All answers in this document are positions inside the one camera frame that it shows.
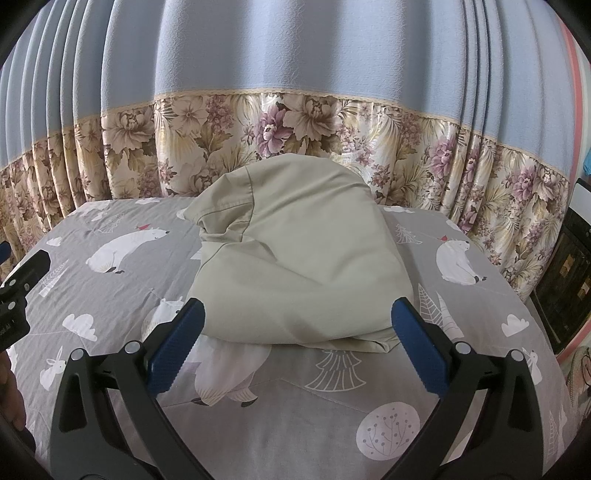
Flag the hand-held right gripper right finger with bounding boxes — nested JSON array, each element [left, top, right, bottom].
[[381, 296, 544, 480]]

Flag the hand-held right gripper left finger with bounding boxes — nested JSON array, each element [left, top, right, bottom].
[[50, 298, 215, 480]]

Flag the beige hooded jacket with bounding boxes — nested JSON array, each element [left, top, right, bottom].
[[182, 154, 414, 354]]

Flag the person's left forearm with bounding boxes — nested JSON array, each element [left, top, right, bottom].
[[0, 352, 26, 432]]

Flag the grey printed bed sheet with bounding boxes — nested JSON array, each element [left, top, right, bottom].
[[9, 196, 578, 480]]

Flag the black glass-door cabinet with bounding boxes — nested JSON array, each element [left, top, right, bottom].
[[531, 178, 591, 356]]

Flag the blue floral curtain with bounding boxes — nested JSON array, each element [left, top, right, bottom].
[[0, 0, 573, 301]]

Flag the black wire ornament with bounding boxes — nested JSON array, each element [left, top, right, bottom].
[[566, 346, 591, 411]]

